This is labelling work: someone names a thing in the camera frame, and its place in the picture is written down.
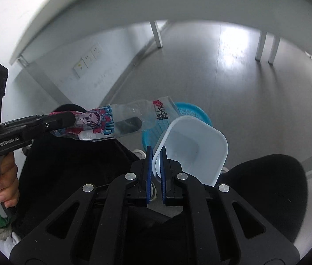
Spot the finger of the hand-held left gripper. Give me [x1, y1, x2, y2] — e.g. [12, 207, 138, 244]
[0, 114, 52, 127]
[42, 111, 142, 133]

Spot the white plastic container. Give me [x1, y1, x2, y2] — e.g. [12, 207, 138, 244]
[152, 115, 228, 187]

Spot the person's right leg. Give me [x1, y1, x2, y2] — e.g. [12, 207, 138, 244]
[219, 154, 308, 250]

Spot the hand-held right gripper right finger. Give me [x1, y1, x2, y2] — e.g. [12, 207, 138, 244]
[159, 146, 301, 265]

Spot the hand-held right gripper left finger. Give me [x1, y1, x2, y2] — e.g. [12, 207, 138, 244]
[10, 146, 154, 265]

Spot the white garment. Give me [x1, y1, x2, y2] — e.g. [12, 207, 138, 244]
[0, 223, 22, 258]

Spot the clear printed plastic wrapper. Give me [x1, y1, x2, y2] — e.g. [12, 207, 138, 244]
[50, 97, 179, 142]

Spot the white table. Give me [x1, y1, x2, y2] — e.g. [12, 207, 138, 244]
[0, 0, 312, 108]

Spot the blue plastic basket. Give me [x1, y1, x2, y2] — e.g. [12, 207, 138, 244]
[142, 102, 213, 156]

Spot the white wall socket panel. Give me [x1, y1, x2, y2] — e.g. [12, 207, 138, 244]
[74, 43, 103, 77]

